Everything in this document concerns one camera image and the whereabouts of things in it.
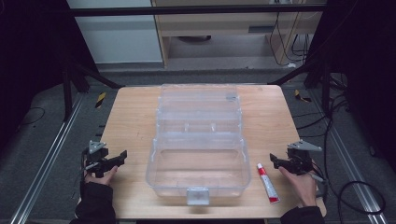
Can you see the black horizontal bar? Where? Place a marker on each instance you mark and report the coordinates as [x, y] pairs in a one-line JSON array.
[[193, 10]]

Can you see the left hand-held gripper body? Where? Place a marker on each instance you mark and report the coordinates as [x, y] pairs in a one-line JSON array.
[[97, 155]]

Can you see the red and white tube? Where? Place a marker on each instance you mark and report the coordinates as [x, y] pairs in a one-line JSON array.
[[267, 183]]

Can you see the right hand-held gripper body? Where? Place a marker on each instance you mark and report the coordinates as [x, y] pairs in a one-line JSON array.
[[299, 158]]

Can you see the yellow black floor tape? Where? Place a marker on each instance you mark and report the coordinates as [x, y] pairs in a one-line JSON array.
[[301, 96], [100, 99]]

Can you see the white cabinet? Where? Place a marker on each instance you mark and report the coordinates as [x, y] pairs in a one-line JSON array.
[[115, 34]]

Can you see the aluminium floor rail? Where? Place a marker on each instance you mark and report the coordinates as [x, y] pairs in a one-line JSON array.
[[46, 165], [348, 161]]

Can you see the wooden desk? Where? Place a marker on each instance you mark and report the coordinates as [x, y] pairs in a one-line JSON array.
[[218, 28]]

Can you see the clear plastic storage box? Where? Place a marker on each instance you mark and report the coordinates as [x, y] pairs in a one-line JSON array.
[[199, 140]]

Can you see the black metal stand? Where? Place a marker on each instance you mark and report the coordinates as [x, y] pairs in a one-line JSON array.
[[77, 77], [317, 77]]

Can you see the person's left hand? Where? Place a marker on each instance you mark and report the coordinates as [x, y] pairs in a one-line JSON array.
[[102, 177]]

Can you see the person's right hand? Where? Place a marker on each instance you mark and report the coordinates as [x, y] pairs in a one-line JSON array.
[[300, 186]]

